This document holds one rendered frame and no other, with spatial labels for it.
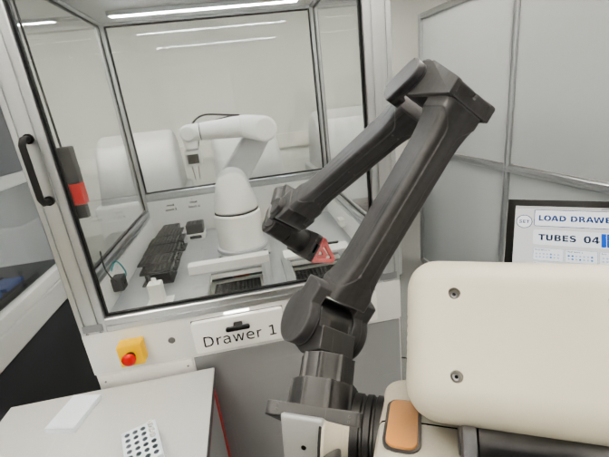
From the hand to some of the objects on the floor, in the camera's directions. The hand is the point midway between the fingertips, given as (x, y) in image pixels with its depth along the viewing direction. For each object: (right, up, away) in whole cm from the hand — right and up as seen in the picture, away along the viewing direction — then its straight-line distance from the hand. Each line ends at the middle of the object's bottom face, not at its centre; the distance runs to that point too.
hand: (327, 257), depth 98 cm
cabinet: (-20, -92, +99) cm, 137 cm away
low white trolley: (-53, -123, +20) cm, 135 cm away
